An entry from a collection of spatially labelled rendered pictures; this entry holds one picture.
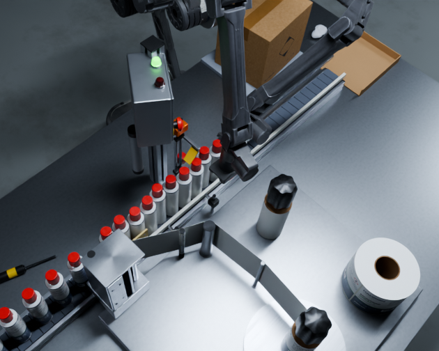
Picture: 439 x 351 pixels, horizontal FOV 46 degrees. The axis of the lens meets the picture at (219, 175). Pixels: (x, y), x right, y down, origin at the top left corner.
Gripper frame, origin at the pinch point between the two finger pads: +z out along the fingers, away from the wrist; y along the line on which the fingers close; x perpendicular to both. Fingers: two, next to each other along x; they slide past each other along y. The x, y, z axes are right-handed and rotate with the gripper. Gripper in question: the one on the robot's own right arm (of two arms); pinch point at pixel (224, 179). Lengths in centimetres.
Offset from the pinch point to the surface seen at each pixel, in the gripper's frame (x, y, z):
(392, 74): -4, 104, 24
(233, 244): -16.9, -12.6, 3.2
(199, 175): 7.4, -3.7, 2.9
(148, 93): 16.6, -16.5, -40.4
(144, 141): 14.8, -19.6, -24.5
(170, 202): 8.5, -15.2, 8.7
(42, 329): 6, -68, 18
